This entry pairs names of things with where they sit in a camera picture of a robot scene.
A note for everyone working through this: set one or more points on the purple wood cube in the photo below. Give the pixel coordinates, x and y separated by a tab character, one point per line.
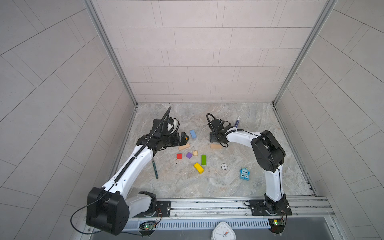
189	155

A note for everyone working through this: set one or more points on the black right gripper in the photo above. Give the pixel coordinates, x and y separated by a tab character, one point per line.
211	137

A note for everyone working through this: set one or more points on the circuit board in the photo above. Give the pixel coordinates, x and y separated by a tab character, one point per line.
277	226
147	226

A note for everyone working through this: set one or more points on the aluminium corner post left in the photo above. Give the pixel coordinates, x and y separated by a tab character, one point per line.
90	7

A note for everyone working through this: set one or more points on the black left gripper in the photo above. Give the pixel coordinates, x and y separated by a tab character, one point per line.
175	142

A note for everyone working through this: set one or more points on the blue robot toy figure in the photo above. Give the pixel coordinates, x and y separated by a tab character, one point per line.
245	174

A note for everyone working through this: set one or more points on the yellow wood block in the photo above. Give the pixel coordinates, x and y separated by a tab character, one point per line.
199	168

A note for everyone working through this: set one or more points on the blue white marker pen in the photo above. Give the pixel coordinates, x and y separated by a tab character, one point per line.
237	122

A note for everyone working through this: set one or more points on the natural wood long block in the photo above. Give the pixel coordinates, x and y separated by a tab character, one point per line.
186	146
216	146

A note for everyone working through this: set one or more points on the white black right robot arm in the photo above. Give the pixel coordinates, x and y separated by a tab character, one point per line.
270	157

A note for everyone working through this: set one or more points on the left circuit board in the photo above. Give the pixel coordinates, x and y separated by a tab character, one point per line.
147	226

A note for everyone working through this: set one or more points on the aluminium corner post right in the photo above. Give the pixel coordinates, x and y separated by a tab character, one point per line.
324	15

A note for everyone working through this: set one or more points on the small round black white disc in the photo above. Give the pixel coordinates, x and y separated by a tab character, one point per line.
224	166

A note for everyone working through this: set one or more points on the green handled fork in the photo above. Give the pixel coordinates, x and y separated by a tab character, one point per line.
155	169

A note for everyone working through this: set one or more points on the white kitchen timer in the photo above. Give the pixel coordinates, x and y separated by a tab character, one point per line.
223	232

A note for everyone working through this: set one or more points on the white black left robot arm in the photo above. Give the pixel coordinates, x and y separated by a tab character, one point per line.
108	207

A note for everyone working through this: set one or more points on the right circuit board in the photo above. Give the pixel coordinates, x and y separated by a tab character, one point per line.
277	226

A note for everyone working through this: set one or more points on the aluminium corner post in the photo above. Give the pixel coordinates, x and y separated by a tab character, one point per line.
324	15
90	7

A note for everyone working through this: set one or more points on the green wood block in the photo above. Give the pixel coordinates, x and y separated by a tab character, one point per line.
203	160

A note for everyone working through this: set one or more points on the light blue wood block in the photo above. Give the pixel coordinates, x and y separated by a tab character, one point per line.
193	134

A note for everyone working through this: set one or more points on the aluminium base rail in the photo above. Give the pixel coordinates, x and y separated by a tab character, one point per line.
243	207

